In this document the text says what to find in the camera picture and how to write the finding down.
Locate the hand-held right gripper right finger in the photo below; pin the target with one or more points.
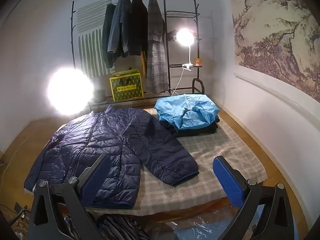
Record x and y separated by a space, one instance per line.
228 180

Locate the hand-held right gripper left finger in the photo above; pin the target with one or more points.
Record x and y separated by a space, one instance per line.
98 180

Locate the navy puffer jacket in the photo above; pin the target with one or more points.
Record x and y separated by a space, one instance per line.
112 140

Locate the striped dark clothes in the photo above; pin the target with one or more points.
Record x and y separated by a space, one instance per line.
122 227

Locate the folded dark clothes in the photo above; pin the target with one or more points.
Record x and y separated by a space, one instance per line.
197 131

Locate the black metal clothes rack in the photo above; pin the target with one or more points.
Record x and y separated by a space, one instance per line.
164 30

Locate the clear plastic sheet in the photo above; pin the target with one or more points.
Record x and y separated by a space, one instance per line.
200 227

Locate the light blue jacket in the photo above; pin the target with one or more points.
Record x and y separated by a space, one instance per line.
175 110

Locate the bright round studio light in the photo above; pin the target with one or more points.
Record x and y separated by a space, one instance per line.
70 91

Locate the yellow green patterned box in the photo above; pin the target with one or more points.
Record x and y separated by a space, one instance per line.
126 86

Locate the small teddy bear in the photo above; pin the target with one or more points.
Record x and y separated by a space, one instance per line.
198 62

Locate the mustard scarf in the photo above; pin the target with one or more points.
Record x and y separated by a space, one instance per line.
143 65

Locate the grey plaid hanging coat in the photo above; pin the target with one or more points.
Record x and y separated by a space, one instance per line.
156 55

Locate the dark hanging jacket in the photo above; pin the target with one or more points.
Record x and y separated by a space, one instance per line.
107 35

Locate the white clip lamp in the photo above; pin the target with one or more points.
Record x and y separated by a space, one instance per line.
185 37

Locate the blue denim hanging jacket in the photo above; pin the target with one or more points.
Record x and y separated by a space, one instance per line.
120 30

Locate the black hanging jacket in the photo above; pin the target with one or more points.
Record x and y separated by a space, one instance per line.
137 30

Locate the green striped wall hanging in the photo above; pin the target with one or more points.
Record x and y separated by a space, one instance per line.
87 50

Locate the landscape wall mural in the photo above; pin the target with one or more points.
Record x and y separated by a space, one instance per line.
275 30

